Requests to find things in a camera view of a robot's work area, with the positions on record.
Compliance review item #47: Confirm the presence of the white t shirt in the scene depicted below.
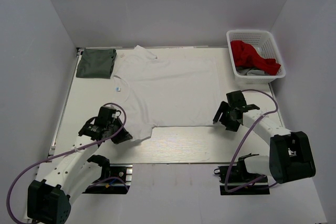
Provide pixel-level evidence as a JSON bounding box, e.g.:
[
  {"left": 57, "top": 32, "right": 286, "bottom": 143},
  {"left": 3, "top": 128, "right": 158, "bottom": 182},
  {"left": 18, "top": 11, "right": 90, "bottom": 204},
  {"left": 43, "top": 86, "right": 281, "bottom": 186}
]
[{"left": 112, "top": 46, "right": 222, "bottom": 141}]

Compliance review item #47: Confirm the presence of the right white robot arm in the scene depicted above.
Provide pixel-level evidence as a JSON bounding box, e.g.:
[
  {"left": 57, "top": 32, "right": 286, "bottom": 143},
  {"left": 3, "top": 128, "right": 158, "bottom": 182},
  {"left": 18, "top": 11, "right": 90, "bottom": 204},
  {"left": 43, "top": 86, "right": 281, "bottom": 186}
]
[{"left": 213, "top": 90, "right": 316, "bottom": 193}]

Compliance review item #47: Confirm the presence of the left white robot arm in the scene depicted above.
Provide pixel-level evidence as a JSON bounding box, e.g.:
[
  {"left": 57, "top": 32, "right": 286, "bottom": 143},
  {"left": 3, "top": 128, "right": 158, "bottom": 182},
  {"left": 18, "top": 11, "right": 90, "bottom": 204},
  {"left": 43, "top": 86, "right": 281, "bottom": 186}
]
[{"left": 27, "top": 103, "right": 132, "bottom": 223}]

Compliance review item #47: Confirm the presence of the grey t shirt in basket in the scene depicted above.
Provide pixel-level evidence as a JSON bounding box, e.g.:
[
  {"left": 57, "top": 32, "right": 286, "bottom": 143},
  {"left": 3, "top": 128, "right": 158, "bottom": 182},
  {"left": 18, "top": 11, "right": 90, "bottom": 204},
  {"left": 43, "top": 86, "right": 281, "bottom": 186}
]
[{"left": 236, "top": 47, "right": 272, "bottom": 77}]

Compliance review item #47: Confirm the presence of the red t shirt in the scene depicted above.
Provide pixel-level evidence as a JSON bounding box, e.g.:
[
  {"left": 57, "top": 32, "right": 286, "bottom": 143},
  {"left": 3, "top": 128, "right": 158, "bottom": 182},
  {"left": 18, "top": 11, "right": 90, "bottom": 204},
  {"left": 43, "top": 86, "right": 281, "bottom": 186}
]
[{"left": 230, "top": 40, "right": 281, "bottom": 76}]

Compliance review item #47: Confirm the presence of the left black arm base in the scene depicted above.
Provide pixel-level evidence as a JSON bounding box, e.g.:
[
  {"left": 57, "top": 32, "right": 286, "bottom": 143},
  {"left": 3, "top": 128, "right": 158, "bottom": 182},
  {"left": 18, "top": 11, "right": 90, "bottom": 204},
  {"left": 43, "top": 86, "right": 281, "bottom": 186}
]
[{"left": 84, "top": 155, "right": 133, "bottom": 195}]

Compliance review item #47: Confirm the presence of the white plastic basket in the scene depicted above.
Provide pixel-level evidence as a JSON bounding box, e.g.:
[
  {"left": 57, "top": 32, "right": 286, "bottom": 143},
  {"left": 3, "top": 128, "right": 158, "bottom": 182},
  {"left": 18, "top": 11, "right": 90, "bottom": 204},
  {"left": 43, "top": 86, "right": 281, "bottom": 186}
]
[{"left": 226, "top": 29, "right": 286, "bottom": 84}]

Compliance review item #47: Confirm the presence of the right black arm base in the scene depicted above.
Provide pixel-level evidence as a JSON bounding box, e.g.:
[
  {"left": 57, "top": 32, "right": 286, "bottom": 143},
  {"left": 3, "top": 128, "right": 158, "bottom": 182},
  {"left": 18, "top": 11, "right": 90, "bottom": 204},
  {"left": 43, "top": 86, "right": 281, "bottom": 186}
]
[{"left": 214, "top": 153, "right": 270, "bottom": 196}]

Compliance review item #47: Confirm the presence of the folded dark green t shirt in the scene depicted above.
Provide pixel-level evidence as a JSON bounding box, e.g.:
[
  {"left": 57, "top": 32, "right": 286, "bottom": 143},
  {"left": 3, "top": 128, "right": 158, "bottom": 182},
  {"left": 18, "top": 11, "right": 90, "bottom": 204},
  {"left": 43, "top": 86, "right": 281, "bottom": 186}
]
[{"left": 76, "top": 49, "right": 117, "bottom": 79}]

